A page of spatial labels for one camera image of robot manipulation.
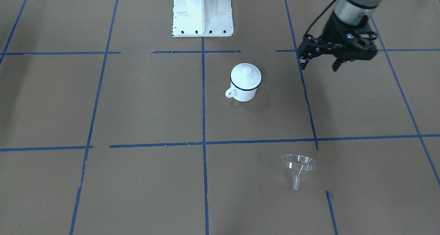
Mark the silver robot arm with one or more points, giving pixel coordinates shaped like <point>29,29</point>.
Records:
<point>351,11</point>

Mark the white enamel mug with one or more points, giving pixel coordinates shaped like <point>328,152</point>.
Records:
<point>241,94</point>

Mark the white camera pedestal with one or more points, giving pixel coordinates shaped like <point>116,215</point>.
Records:
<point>198,18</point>

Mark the clear plastic funnel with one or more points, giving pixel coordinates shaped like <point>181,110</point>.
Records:
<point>298,164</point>

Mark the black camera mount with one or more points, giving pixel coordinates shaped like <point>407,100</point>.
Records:
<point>365,51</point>

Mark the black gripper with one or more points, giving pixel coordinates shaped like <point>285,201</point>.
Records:
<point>334,31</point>

